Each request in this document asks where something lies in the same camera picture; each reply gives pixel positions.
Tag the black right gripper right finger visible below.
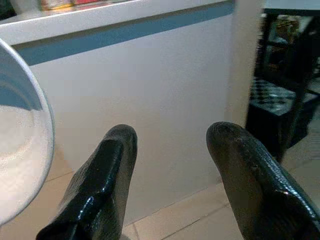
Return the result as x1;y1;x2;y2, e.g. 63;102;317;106
205;121;320;240

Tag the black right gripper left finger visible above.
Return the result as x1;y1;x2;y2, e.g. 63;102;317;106
35;123;139;240

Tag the white ribbed bowl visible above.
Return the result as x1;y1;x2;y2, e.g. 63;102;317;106
0;37;56;226

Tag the black metal rack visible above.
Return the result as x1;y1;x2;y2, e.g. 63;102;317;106
246;7;320;162

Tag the white kitchen counter cabinet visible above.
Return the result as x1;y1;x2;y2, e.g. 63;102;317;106
0;0;265;227

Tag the yellow instant noodle pack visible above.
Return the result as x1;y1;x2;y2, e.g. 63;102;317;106
40;0;75;12

